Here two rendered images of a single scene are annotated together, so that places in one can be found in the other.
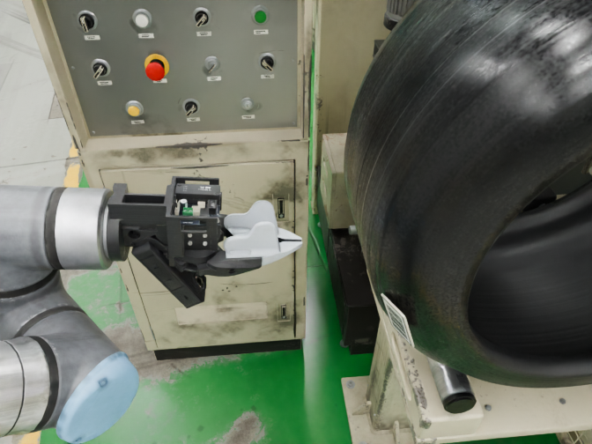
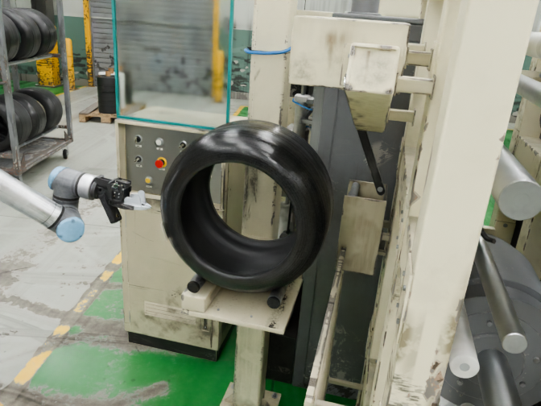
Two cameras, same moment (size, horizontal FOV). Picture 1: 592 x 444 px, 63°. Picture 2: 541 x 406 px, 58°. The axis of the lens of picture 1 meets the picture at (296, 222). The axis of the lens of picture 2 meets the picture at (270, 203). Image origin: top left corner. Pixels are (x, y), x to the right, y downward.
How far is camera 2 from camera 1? 1.33 m
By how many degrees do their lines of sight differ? 25
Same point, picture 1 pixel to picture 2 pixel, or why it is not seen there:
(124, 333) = (118, 324)
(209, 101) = not seen: hidden behind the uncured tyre
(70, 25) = (131, 139)
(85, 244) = (84, 186)
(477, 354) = (188, 252)
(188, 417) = (130, 373)
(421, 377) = not seen: hidden behind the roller
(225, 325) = (171, 323)
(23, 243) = (70, 182)
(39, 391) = (56, 213)
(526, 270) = (263, 264)
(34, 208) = (76, 174)
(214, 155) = not seen: hidden behind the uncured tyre
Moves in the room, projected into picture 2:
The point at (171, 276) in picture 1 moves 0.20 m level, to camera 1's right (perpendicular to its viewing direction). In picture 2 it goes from (107, 207) to (157, 218)
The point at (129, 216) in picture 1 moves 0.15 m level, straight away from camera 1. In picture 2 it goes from (100, 182) to (109, 169)
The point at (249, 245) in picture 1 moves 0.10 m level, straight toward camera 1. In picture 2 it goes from (131, 201) to (117, 212)
